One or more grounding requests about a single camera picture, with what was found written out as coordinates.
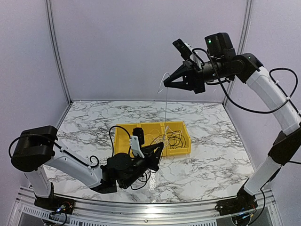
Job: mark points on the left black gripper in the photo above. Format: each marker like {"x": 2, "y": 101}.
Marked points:
{"x": 154, "y": 159}

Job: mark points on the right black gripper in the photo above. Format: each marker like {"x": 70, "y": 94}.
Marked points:
{"x": 194, "y": 77}

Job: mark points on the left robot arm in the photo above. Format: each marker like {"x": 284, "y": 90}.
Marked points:
{"x": 39, "y": 147}

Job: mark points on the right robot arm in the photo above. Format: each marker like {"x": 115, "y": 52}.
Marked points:
{"x": 223, "y": 65}

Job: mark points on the yellow bin middle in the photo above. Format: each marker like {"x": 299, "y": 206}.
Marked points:
{"x": 154, "y": 132}

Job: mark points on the yellow bin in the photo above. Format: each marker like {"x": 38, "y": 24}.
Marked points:
{"x": 179, "y": 141}
{"x": 154, "y": 132}
{"x": 121, "y": 138}

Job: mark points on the yellow bin right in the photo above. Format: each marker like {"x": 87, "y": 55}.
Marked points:
{"x": 179, "y": 141}

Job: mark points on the yellow bin left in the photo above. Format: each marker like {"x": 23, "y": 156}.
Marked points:
{"x": 121, "y": 138}

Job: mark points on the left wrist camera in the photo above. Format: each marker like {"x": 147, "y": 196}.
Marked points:
{"x": 136, "y": 142}

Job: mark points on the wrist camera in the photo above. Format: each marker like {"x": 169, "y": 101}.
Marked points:
{"x": 136, "y": 142}
{"x": 185, "y": 50}

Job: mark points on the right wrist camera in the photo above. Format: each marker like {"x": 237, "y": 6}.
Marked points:
{"x": 185, "y": 50}

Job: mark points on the right aluminium frame post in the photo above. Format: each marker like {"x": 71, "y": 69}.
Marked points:
{"x": 242, "y": 42}

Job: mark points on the aluminium frame post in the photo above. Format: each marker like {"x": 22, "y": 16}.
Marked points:
{"x": 242, "y": 42}
{"x": 55, "y": 48}

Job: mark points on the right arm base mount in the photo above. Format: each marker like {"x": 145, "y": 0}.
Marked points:
{"x": 241, "y": 212}

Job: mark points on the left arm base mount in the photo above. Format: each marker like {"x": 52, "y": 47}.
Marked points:
{"x": 57, "y": 205}

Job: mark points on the left aluminium frame post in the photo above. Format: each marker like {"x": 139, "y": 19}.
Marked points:
{"x": 55, "y": 48}

